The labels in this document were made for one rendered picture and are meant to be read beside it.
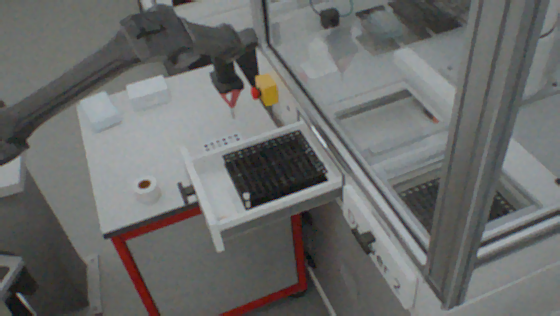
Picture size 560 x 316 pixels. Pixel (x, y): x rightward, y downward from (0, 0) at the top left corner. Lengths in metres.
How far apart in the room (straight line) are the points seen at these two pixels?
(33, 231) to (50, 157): 1.13
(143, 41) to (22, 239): 1.24
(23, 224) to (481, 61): 1.60
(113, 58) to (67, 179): 2.00
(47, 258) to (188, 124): 0.73
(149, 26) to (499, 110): 0.56
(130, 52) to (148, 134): 0.86
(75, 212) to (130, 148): 1.04
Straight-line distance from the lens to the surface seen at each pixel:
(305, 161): 1.36
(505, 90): 0.69
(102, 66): 0.94
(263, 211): 1.27
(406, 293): 1.15
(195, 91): 1.88
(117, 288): 2.36
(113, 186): 1.62
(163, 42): 0.93
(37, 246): 2.05
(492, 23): 0.67
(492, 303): 1.15
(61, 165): 3.00
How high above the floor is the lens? 1.85
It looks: 44 degrees down
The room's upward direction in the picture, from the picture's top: 7 degrees counter-clockwise
